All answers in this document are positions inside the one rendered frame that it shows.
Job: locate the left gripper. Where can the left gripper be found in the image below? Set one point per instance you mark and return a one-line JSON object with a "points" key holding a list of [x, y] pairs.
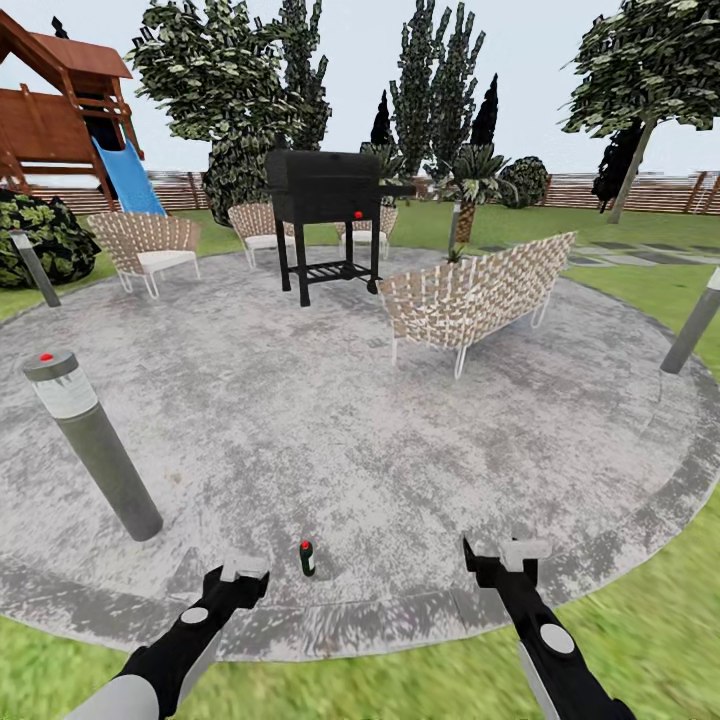
{"points": [[242, 593]]}

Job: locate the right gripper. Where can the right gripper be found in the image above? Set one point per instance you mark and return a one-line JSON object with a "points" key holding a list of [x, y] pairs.
{"points": [[490, 573]]}

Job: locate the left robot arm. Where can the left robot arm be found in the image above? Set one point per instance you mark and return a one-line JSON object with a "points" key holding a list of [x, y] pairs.
{"points": [[154, 682]]}

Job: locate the garden chair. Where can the garden chair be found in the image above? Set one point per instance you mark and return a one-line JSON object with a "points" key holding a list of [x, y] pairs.
{"points": [[361, 230], [141, 244], [255, 225], [498, 289]]}

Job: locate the charcoal grill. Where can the charcoal grill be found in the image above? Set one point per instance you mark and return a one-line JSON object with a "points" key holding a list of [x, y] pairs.
{"points": [[310, 187]]}

